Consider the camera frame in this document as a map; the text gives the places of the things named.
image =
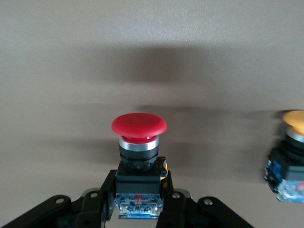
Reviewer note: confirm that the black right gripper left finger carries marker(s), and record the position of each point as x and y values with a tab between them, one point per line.
90	209

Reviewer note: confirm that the yellow mushroom push button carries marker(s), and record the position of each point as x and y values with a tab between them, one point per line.
292	152

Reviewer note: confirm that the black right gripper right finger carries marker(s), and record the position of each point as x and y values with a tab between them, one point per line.
178	211

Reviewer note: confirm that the red mushroom push button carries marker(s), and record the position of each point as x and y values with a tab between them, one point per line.
139	126

